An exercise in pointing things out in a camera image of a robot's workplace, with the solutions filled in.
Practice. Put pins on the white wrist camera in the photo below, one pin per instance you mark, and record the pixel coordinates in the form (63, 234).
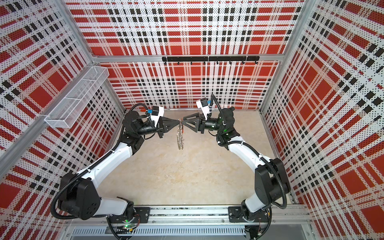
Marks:
(204, 105)
(154, 115)

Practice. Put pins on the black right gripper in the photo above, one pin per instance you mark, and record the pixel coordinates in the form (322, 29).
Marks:
(200, 124)

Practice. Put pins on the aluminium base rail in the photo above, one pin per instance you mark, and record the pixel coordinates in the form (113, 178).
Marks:
(198, 222)

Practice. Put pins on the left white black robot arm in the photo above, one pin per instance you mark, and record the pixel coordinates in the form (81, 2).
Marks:
(78, 197)

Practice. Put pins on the black wall hook rail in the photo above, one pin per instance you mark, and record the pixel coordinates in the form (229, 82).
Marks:
(211, 59)

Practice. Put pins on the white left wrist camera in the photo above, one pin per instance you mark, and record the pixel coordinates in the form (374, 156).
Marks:
(154, 115)

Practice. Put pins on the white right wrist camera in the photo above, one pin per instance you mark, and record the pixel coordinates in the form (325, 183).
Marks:
(204, 105)

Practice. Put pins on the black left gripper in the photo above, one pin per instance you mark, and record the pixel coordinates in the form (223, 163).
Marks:
(166, 124)

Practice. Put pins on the white wire mesh basket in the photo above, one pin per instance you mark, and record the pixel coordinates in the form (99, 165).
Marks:
(68, 110)

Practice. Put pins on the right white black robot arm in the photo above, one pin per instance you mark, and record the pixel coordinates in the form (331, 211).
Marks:
(271, 180)

